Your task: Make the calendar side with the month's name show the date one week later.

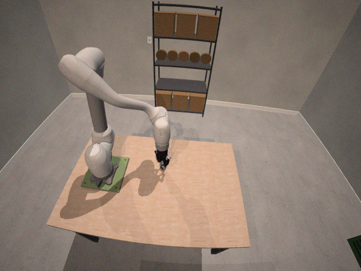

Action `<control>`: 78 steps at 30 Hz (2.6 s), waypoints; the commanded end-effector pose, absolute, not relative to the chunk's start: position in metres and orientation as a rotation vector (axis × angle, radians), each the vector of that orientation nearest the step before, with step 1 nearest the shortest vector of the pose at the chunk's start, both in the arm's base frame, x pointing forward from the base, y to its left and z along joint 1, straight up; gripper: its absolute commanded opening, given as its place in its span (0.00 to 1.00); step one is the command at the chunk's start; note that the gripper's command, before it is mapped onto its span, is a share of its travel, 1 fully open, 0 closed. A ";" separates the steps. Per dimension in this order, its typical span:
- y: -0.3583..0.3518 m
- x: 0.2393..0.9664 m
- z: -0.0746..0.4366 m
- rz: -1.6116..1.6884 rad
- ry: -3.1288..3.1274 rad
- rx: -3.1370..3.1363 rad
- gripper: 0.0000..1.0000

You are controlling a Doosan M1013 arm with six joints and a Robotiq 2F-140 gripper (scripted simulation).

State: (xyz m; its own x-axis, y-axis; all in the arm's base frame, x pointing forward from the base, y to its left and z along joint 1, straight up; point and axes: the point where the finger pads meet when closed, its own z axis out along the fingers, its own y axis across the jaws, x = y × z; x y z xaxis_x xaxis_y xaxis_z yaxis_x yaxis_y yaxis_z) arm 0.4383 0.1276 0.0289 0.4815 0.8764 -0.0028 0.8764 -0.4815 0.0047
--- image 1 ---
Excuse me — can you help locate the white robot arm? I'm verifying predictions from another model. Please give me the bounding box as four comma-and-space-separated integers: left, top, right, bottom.
58, 47, 170, 187

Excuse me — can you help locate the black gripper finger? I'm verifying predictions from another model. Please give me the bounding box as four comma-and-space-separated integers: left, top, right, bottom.
155, 149, 162, 167
161, 156, 171, 170

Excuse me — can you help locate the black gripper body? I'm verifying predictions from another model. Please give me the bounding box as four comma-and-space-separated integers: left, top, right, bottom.
157, 149, 168, 158

